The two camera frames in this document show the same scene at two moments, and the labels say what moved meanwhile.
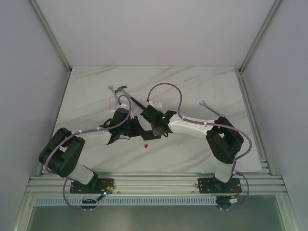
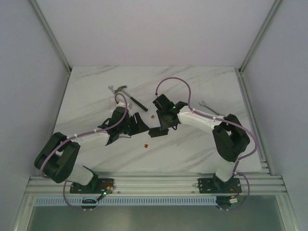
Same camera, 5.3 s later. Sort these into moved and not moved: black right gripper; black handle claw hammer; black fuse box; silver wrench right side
Moved: black fuse box; black right gripper
Not moved: black handle claw hammer; silver wrench right side
